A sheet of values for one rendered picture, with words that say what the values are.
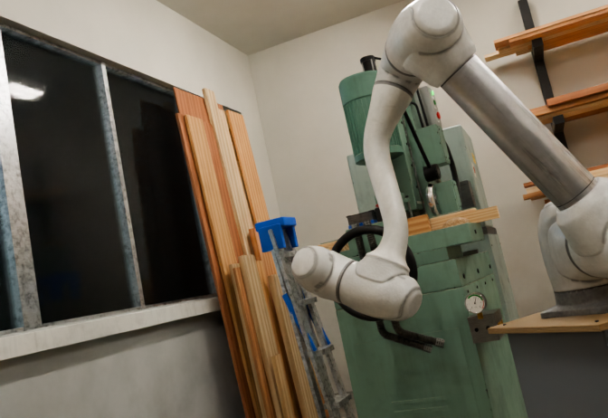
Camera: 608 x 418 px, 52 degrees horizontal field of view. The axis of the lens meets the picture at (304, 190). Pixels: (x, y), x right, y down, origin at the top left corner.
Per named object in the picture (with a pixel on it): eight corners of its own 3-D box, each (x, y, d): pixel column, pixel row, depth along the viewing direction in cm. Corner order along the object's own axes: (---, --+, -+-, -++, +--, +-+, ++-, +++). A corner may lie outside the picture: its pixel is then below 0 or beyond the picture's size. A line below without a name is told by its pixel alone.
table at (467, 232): (289, 280, 211) (286, 262, 212) (327, 273, 239) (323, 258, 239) (467, 242, 186) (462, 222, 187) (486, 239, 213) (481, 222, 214)
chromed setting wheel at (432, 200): (429, 217, 225) (421, 184, 226) (438, 217, 236) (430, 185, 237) (437, 215, 223) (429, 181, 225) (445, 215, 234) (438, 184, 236)
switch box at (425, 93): (421, 128, 248) (412, 90, 250) (428, 131, 257) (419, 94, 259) (436, 123, 245) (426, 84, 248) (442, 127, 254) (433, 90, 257)
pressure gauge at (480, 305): (468, 321, 188) (461, 294, 189) (470, 319, 191) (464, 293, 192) (489, 318, 185) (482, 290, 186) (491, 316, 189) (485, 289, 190)
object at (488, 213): (322, 257, 234) (320, 247, 234) (324, 257, 235) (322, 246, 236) (498, 217, 206) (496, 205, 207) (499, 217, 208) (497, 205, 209)
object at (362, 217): (348, 229, 204) (345, 213, 205) (360, 229, 214) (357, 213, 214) (386, 220, 198) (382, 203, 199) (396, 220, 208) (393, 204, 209)
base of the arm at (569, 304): (657, 293, 153) (650, 270, 154) (607, 313, 140) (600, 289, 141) (589, 300, 168) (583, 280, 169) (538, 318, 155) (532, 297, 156)
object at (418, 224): (366, 246, 219) (362, 229, 219) (368, 246, 220) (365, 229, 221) (431, 232, 209) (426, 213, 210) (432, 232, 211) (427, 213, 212)
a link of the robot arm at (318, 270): (308, 294, 152) (354, 311, 145) (275, 277, 140) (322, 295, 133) (325, 253, 155) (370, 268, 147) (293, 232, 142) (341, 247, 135)
